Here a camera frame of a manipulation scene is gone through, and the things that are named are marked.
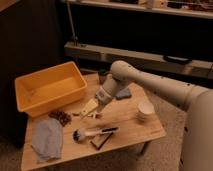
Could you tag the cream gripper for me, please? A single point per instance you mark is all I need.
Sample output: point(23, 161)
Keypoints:
point(103, 99)

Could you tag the white-handled black brush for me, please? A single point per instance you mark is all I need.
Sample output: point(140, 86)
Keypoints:
point(80, 135)

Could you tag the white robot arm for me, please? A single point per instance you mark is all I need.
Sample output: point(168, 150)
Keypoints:
point(195, 100)

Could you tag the dark metal cup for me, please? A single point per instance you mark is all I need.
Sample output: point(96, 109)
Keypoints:
point(102, 75)

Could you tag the metal fork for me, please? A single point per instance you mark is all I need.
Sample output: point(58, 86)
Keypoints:
point(93, 115)

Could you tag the brown grape bunch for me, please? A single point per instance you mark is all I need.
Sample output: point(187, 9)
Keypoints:
point(61, 116)

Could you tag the wooden table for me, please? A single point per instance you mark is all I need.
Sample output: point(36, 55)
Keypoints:
point(121, 114)

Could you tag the dark brown wooden block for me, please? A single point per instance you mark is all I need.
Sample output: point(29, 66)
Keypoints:
point(99, 140)

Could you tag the blue sponge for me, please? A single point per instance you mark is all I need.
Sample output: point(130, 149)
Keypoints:
point(123, 94)

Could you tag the yellow plastic bin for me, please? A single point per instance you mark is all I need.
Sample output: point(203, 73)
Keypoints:
point(49, 89)

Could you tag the blue-grey cloth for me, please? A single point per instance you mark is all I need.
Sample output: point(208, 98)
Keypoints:
point(47, 140)

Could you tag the long shelf rail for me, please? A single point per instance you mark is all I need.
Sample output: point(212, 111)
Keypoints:
point(200, 69)

